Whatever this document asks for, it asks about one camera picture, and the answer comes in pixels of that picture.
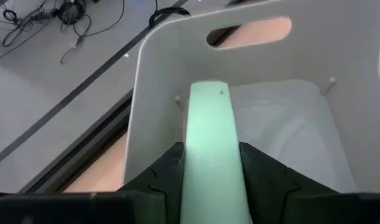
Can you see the black aluminium table frame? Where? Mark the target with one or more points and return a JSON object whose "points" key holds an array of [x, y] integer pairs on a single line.
{"points": [[93, 141]]}

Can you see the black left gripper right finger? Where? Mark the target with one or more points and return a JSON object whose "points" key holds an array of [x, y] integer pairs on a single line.
{"points": [[270, 193]]}

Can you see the light grey plastic bin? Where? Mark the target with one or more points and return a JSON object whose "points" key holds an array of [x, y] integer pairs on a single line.
{"points": [[164, 77]]}

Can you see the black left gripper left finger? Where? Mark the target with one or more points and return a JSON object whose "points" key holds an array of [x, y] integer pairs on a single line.
{"points": [[158, 193]]}

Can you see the teal clip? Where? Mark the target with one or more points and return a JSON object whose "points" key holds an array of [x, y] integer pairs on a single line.
{"points": [[211, 140]]}

